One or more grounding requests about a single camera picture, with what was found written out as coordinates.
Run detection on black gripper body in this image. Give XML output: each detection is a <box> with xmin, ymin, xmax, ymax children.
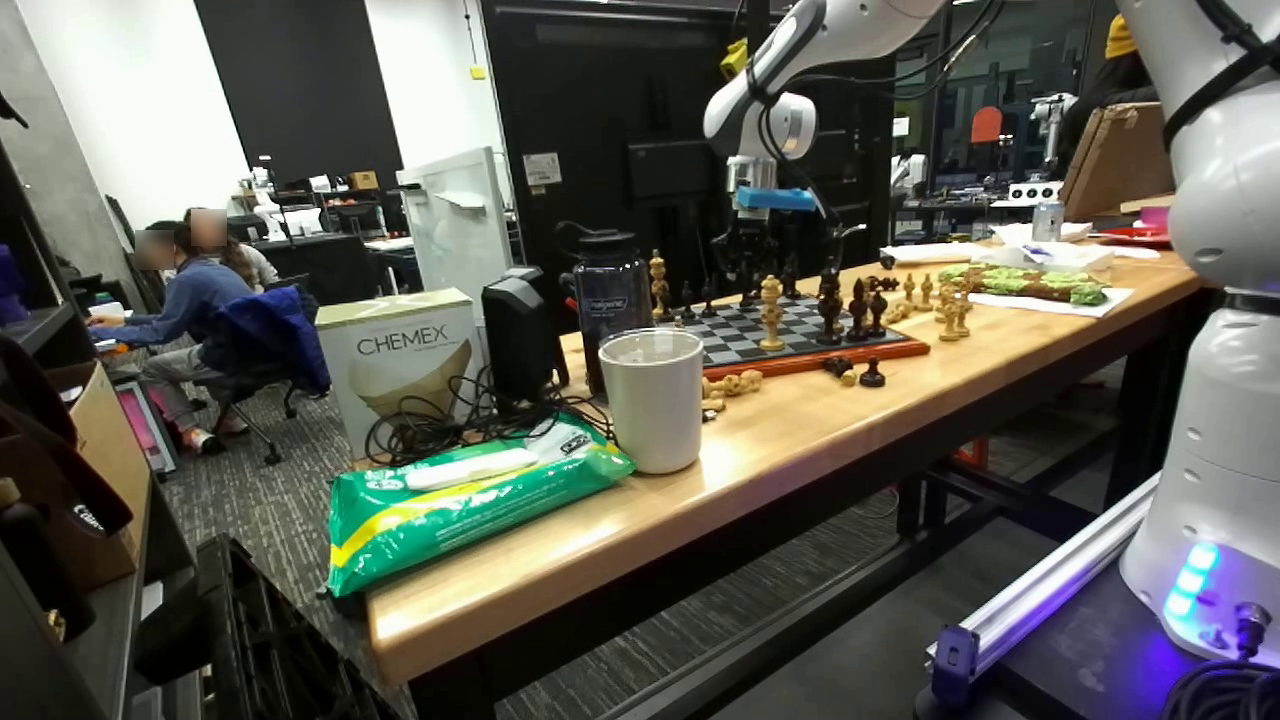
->
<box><xmin>742</xmin><ymin>211</ymin><xmax>817</xmax><ymax>280</ymax></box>

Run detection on tall black chess piece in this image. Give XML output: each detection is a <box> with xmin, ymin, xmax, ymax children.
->
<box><xmin>813</xmin><ymin>264</ymin><xmax>850</xmax><ymax>350</ymax></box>

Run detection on checkered wooden chess board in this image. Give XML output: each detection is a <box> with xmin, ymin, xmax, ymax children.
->
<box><xmin>672</xmin><ymin>290</ymin><xmax>936</xmax><ymax>385</ymax></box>

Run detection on tall light chess king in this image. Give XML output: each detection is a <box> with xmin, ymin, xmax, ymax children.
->
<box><xmin>645</xmin><ymin>244</ymin><xmax>676</xmax><ymax>325</ymax></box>

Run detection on brown cardboard board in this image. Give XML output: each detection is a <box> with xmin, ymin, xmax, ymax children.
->
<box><xmin>1060</xmin><ymin>98</ymin><xmax>1184</xmax><ymax>223</ymax></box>

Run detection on white tray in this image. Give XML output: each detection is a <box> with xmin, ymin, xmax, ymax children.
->
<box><xmin>875</xmin><ymin>242</ymin><xmax>1001</xmax><ymax>273</ymax></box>

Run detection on black bottle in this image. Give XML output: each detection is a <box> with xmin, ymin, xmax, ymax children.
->
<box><xmin>557</xmin><ymin>221</ymin><xmax>657</xmax><ymax>395</ymax></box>

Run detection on white paper cup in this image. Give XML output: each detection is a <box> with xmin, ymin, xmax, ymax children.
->
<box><xmin>598</xmin><ymin>325</ymin><xmax>708</xmax><ymax>479</ymax></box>

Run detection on brown green patterned cloth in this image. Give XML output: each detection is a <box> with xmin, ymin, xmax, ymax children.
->
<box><xmin>971</xmin><ymin>262</ymin><xmax>1114</xmax><ymax>313</ymax></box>

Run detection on black box device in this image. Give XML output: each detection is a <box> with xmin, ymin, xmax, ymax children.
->
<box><xmin>480</xmin><ymin>264</ymin><xmax>557</xmax><ymax>414</ymax></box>

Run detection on white label on partition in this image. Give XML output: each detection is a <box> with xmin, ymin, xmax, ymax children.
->
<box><xmin>521</xmin><ymin>147</ymin><xmax>564</xmax><ymax>191</ymax></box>

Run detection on small white bottle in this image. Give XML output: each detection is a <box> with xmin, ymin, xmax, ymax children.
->
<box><xmin>1032</xmin><ymin>197</ymin><xmax>1067</xmax><ymax>248</ymax></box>

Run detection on plastic bag blue print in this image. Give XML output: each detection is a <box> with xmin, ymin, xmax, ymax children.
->
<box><xmin>1015</xmin><ymin>238</ymin><xmax>1164</xmax><ymax>273</ymax></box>

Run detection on red plastic object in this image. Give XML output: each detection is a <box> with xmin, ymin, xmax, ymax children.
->
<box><xmin>1091</xmin><ymin>205</ymin><xmax>1184</xmax><ymax>253</ymax></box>

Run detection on green wipes packet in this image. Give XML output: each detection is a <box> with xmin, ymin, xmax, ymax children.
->
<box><xmin>319</xmin><ymin>414</ymin><xmax>642</xmax><ymax>600</ymax></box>

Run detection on white Chemex box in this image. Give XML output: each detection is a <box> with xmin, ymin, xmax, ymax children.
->
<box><xmin>311</xmin><ymin>285</ymin><xmax>490</xmax><ymax>456</ymax></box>

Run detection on yellow hat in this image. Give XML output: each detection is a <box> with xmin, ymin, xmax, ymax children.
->
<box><xmin>1100</xmin><ymin>12</ymin><xmax>1141</xmax><ymax>63</ymax></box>

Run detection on person in background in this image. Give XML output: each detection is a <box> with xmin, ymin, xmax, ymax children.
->
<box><xmin>197</xmin><ymin>280</ymin><xmax>338</xmax><ymax>463</ymax></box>

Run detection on person with long hair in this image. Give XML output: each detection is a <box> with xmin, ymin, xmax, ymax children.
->
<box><xmin>175</xmin><ymin>205</ymin><xmax>283</xmax><ymax>297</ymax></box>

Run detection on person in blue sweater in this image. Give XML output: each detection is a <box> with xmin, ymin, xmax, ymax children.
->
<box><xmin>83</xmin><ymin>218</ymin><xmax>258</xmax><ymax>391</ymax></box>

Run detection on black plastic crate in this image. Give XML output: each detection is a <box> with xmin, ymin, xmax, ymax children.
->
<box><xmin>134</xmin><ymin>533</ymin><xmax>414</xmax><ymax>720</ymax></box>

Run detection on pink box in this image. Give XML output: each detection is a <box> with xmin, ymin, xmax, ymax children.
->
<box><xmin>112</xmin><ymin>376</ymin><xmax>182</xmax><ymax>478</ymax></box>

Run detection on large cardboard box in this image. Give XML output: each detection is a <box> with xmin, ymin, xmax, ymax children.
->
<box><xmin>0</xmin><ymin>355</ymin><xmax>158</xmax><ymax>593</ymax></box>

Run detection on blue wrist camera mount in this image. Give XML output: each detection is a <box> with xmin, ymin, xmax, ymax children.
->
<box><xmin>733</xmin><ymin>185</ymin><xmax>834</xmax><ymax>221</ymax></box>

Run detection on tangled black cables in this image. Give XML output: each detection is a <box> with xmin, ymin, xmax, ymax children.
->
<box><xmin>359</xmin><ymin>373</ymin><xmax>537</xmax><ymax>469</ymax></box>

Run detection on aluminium rail blue cap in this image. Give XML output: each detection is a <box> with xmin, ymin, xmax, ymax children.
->
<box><xmin>927</xmin><ymin>473</ymin><xmax>1164</xmax><ymax>710</ymax></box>

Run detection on large black wall screen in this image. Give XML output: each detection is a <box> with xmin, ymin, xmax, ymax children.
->
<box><xmin>191</xmin><ymin>0</ymin><xmax>407</xmax><ymax>197</ymax></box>

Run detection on coiled black cable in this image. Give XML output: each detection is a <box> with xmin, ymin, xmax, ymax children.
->
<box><xmin>1155</xmin><ymin>657</ymin><xmax>1280</xmax><ymax>720</ymax></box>

